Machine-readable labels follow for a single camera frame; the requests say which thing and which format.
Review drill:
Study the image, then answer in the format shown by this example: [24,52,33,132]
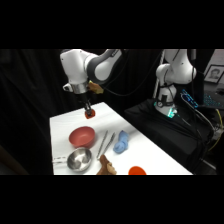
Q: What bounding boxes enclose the black covered robot stand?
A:
[123,97,215,176]

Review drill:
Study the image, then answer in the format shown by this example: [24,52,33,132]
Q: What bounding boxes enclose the small green light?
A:
[166,107,178,120]

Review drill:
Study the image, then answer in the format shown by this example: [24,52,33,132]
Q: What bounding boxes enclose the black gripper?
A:
[79,92,95,116]

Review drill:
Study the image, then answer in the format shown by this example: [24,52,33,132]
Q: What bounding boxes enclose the black curtain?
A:
[0,49,161,176]

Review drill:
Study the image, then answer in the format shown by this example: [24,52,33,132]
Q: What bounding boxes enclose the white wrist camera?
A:
[62,82,73,93]

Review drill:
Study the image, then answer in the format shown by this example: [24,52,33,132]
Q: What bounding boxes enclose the yellow cable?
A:
[207,107,224,152]

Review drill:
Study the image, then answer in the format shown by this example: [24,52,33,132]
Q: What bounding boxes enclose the blue lit device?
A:
[180,88,200,110]

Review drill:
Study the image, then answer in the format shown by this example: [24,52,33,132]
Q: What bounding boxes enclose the framed portrait picture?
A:
[203,64,224,85]

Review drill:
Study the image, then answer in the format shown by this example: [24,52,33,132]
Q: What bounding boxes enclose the pink bowl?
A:
[68,125,96,149]

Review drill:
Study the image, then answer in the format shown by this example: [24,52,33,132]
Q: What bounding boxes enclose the steel bowl with wire handle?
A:
[51,146,93,174]

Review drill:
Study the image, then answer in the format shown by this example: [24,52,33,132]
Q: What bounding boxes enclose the orange bowl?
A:
[127,165,147,176]

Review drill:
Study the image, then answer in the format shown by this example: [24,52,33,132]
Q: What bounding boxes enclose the tan connector on wrist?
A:
[86,79,104,95]

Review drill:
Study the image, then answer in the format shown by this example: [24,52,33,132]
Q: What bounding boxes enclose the brown plush toy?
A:
[95,154,118,176]

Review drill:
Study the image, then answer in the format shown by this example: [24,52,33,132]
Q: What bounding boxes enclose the blue cloth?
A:
[112,130,131,155]

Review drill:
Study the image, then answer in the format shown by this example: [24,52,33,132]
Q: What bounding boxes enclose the metal tongs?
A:
[96,129,116,160]

